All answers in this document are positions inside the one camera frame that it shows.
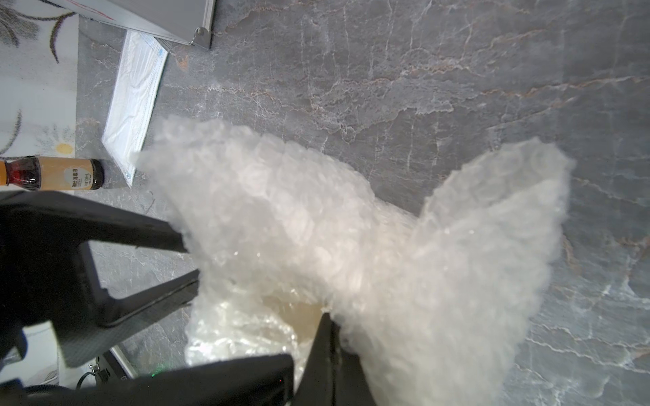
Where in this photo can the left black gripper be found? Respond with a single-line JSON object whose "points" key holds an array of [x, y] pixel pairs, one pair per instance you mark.
{"points": [[48, 274]]}

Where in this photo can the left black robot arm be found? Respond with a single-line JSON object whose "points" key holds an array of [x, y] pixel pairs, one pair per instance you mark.
{"points": [[265, 380]]}

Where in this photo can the white paper sheet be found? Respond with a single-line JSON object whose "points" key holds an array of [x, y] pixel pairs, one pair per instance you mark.
{"points": [[141, 68]]}

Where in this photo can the silver metal case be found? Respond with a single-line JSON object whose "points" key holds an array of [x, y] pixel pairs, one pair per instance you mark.
{"points": [[188, 22]]}

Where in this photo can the clear bubble wrap sheet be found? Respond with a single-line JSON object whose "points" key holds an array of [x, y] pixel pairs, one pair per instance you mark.
{"points": [[436, 305]]}

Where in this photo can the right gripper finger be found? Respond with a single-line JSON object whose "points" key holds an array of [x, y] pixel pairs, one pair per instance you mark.
{"points": [[332, 376]]}

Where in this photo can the orange capped small bottle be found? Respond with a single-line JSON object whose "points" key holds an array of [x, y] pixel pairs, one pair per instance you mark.
{"points": [[52, 173]]}

